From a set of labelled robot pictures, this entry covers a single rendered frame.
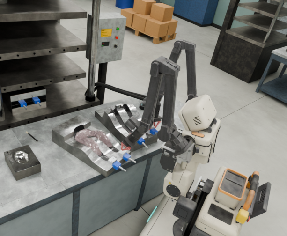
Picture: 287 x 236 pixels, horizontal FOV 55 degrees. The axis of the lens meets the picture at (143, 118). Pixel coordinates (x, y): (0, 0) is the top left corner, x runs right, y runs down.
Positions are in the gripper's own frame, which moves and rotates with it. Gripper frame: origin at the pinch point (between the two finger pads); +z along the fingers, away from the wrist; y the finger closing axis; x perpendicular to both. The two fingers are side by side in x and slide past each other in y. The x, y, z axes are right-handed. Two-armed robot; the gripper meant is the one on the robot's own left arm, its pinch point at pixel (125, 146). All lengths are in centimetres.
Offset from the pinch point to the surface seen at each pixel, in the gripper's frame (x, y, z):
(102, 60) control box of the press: -68, -78, 22
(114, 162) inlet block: 2.6, 4.6, 12.8
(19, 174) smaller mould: -32, 44, 33
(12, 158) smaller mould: -43, 39, 35
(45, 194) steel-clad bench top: -13, 44, 28
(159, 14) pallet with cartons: -151, -486, 121
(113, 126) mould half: -16.3, -26.8, 21.5
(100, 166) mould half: -1.7, 11.7, 16.6
